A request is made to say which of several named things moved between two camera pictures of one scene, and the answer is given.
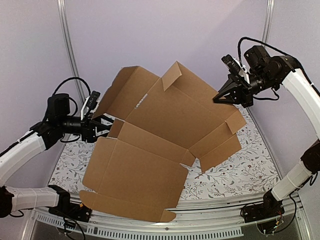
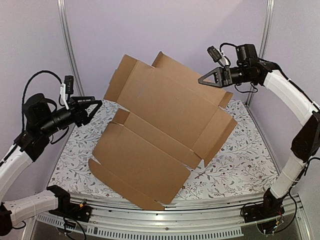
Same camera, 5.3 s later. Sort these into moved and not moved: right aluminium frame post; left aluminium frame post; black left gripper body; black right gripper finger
Moved: black right gripper finger; black left gripper body
Not moved: left aluminium frame post; right aluminium frame post
